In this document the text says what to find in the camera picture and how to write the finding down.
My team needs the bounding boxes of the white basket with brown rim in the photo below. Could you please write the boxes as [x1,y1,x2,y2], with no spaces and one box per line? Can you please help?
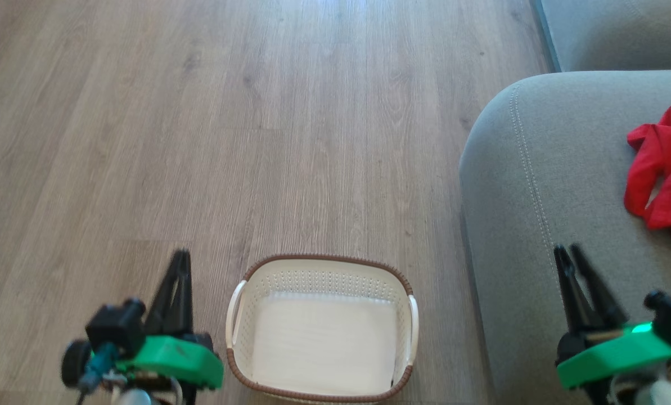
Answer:
[225,254,420,403]

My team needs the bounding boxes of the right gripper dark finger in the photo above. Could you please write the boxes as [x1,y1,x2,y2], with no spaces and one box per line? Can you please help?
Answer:
[553,245,601,334]
[570,244,630,330]

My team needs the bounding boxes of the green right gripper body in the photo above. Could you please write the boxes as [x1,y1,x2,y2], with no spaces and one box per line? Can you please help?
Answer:
[556,321,671,391]

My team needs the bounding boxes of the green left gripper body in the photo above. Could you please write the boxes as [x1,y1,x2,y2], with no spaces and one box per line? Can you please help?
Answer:
[116,332,224,390]

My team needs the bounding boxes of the grey sofa cushion with seam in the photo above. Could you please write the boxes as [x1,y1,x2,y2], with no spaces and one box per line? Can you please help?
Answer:
[459,70,671,405]

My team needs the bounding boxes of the red garment with white trim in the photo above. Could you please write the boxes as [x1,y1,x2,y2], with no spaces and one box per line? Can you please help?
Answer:
[624,101,671,244]

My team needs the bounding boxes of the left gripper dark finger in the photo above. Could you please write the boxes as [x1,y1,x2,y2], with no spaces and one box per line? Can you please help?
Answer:
[144,249,183,337]
[169,249,195,337]

